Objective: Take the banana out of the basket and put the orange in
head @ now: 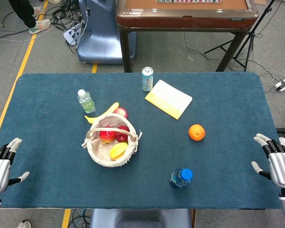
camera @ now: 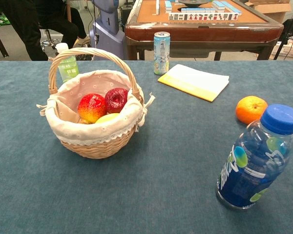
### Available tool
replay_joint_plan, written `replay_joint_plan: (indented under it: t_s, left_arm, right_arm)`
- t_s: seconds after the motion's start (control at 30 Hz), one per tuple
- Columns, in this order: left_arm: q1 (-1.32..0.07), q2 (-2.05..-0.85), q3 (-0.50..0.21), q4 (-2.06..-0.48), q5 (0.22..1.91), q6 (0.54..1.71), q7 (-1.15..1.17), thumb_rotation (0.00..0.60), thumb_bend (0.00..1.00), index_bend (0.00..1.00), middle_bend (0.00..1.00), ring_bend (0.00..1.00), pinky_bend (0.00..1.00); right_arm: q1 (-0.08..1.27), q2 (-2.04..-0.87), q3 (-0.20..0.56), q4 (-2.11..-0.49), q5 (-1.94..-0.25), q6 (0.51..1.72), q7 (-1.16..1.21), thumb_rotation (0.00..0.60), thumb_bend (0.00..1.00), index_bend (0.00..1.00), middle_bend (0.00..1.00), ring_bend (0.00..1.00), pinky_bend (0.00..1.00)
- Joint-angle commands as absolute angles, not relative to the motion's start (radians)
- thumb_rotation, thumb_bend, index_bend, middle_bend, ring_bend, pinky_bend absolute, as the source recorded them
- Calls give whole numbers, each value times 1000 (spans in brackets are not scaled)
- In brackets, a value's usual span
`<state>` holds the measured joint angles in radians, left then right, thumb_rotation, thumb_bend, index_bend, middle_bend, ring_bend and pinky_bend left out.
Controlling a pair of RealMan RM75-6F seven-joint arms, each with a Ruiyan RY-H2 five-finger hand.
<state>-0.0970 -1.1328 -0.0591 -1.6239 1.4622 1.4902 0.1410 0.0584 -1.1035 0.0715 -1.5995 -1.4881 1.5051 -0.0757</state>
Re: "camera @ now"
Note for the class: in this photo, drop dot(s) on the dark round dish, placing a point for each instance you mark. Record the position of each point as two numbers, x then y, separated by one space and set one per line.
193 2

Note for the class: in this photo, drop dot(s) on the cardboard box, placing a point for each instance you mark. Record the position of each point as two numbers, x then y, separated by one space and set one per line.
271 8

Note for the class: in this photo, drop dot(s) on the dark red apple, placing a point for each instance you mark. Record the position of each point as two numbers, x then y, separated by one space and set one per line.
116 100

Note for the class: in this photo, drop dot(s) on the mahjong tile row showing faces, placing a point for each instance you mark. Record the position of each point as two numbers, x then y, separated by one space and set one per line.
202 16

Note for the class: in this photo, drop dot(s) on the blue-backed mahjong tile row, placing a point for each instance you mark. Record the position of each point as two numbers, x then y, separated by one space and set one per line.
225 6
197 10
157 6
168 6

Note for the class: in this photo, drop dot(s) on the blue table cloth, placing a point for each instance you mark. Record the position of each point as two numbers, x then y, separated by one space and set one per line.
146 190

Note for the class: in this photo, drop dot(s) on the light blue drink can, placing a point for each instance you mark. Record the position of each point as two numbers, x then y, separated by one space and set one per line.
161 53

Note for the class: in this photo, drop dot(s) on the blue drink bottle blue cap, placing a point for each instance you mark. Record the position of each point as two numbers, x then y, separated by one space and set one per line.
249 175

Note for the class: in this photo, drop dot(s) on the black tripod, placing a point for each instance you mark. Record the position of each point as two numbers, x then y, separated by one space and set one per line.
286 31

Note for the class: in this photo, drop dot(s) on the folded white and yellow cloth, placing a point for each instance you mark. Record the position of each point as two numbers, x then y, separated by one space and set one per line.
193 81

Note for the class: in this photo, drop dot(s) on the red and yellow apple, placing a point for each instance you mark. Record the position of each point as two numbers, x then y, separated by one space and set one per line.
91 107

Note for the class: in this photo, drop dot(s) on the green drink bottle white cap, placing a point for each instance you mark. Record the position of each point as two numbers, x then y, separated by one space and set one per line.
69 68

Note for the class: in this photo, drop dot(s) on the wicker basket with cloth liner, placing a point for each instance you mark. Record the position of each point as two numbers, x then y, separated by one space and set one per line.
100 151

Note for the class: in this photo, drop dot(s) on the brown mahjong table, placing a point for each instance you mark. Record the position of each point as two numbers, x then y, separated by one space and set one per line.
200 30

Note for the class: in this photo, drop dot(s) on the chrome stool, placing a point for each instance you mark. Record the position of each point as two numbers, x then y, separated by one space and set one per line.
48 42

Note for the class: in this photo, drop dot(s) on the person in black clothes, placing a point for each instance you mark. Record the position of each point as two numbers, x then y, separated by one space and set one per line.
29 22

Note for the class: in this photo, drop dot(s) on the yellow fruit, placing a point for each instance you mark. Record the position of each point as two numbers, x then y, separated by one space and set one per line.
108 117

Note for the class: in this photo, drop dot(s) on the purple robot base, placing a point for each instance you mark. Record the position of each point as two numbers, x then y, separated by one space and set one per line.
107 31

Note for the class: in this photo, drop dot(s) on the green object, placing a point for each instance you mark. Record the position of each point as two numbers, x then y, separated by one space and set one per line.
0 18

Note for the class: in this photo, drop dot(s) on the orange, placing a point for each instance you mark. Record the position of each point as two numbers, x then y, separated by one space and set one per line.
250 109

